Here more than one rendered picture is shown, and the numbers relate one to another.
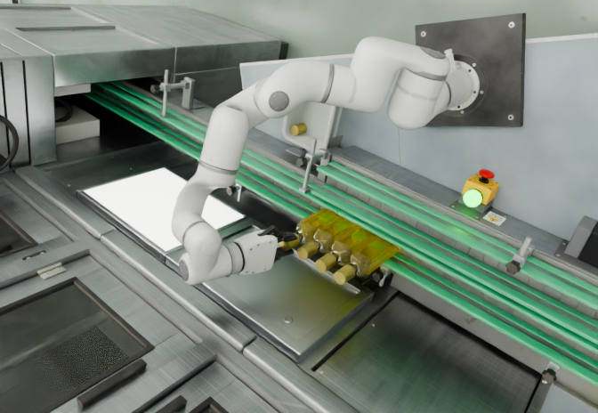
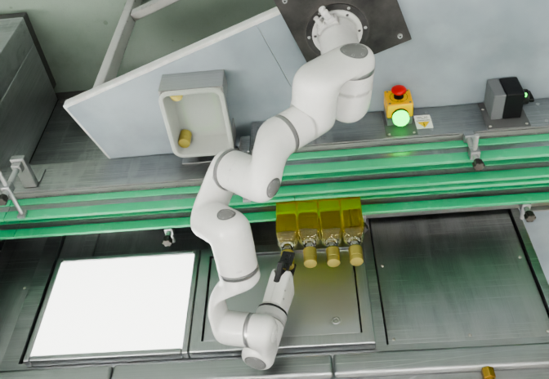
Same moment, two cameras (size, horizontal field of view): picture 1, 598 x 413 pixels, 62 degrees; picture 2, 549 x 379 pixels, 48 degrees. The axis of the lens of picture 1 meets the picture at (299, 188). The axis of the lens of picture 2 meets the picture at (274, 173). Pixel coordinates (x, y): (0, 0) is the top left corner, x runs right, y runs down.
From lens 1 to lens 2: 0.71 m
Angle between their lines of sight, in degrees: 27
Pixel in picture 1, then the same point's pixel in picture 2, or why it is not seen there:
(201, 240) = (268, 335)
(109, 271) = not seen: outside the picture
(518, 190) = (426, 85)
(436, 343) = (431, 242)
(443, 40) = not seen: outside the picture
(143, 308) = not seen: outside the picture
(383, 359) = (415, 289)
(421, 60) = (358, 69)
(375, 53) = (324, 91)
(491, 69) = (366, 5)
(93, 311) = not seen: outside the picture
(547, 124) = (430, 25)
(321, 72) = (286, 135)
